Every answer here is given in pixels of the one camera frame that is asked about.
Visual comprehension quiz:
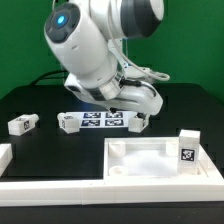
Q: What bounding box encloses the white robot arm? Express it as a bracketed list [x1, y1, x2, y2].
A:
[44, 0, 166, 115]

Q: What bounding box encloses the white U-shaped fence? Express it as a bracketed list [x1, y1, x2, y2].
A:
[0, 138, 224, 207]

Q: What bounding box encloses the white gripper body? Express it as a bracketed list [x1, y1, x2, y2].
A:
[108, 81, 163, 115]

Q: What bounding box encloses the printed marker sheet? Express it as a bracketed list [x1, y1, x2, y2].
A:
[65, 111, 135, 128]

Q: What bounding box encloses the grey hanging cable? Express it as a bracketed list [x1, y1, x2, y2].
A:
[108, 33, 171, 82]

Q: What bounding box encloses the white square table top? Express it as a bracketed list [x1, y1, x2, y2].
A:
[103, 137, 216, 181]

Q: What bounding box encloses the black cable at base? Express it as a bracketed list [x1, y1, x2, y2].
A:
[29, 69, 69, 87]

